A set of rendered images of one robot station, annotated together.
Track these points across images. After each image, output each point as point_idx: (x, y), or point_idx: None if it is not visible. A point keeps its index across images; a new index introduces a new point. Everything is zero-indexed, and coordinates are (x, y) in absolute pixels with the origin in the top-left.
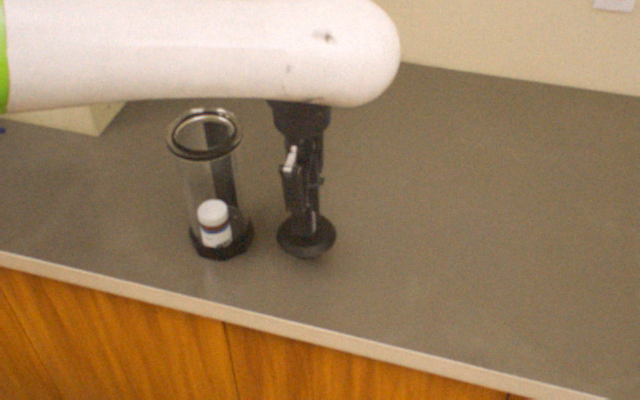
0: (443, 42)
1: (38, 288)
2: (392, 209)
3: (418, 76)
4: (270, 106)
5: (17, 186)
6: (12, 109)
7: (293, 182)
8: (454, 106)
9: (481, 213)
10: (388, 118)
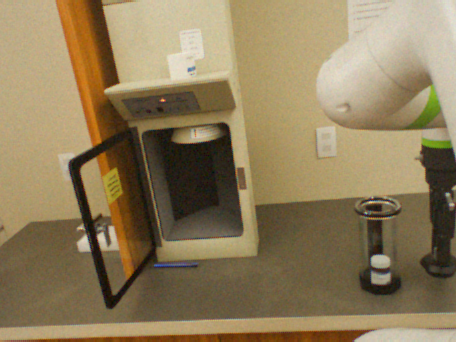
0: (418, 179)
1: None
2: None
3: (413, 197)
4: (435, 169)
5: (229, 287)
6: (435, 118)
7: (452, 213)
8: None
9: None
10: (416, 216)
